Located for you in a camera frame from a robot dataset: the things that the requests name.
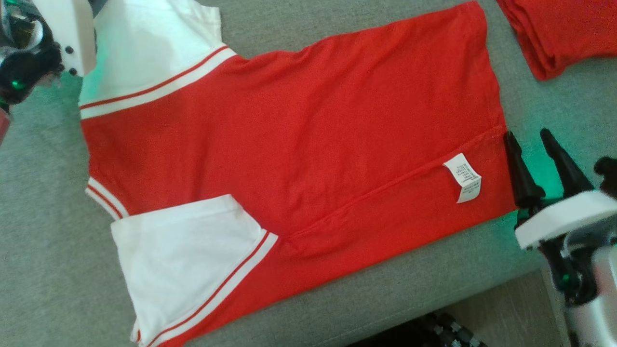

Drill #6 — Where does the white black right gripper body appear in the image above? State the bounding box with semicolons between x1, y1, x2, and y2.
514;190;617;250

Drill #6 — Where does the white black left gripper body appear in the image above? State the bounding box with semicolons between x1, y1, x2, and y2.
31;0;98;78

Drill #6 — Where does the folded red garment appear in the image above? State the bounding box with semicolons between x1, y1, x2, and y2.
496;0;617;82

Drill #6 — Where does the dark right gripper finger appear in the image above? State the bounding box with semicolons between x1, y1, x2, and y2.
503;131;546;211
539;128;595;199

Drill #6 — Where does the grey fabric sofa ottoman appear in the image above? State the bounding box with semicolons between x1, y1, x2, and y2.
0;0;617;347

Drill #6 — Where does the red and white jersey shirt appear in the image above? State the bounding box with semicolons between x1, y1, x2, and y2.
78;0;520;347

